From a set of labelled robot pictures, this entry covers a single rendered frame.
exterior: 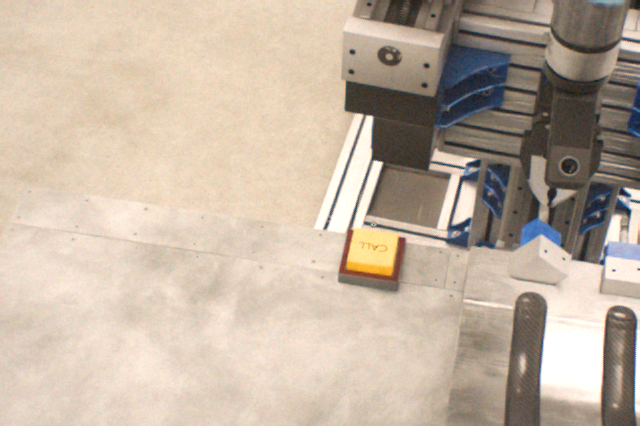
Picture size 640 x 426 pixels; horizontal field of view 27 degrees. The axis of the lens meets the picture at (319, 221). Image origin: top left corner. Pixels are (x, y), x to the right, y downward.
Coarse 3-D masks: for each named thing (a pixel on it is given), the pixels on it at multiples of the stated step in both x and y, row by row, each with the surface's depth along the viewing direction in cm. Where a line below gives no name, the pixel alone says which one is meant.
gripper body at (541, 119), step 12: (540, 72) 150; (552, 72) 140; (540, 84) 148; (552, 84) 148; (564, 84) 140; (576, 84) 139; (588, 84) 139; (600, 84) 140; (540, 96) 147; (552, 96) 147; (600, 96) 147; (540, 108) 146; (600, 108) 146; (540, 120) 145; (540, 132) 146; (600, 132) 145; (540, 144) 147
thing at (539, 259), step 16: (544, 208) 168; (528, 224) 166; (544, 224) 165; (528, 240) 163; (544, 240) 161; (560, 240) 165; (512, 256) 164; (528, 256) 161; (544, 256) 159; (560, 256) 161; (512, 272) 162; (528, 272) 161; (544, 272) 161; (560, 272) 160
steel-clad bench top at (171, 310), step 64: (64, 192) 183; (0, 256) 175; (64, 256) 175; (128, 256) 175; (192, 256) 176; (256, 256) 176; (320, 256) 176; (448, 256) 177; (0, 320) 168; (64, 320) 168; (128, 320) 168; (192, 320) 168; (256, 320) 169; (320, 320) 169; (384, 320) 169; (448, 320) 169; (0, 384) 161; (64, 384) 161; (128, 384) 162; (192, 384) 162; (256, 384) 162; (320, 384) 162; (384, 384) 162; (448, 384) 162
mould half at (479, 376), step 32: (480, 256) 165; (480, 288) 161; (512, 288) 161; (544, 288) 162; (576, 288) 162; (480, 320) 158; (512, 320) 158; (576, 320) 159; (480, 352) 155; (544, 352) 156; (576, 352) 156; (480, 384) 152; (544, 384) 153; (576, 384) 153; (448, 416) 145; (480, 416) 146; (544, 416) 147; (576, 416) 148
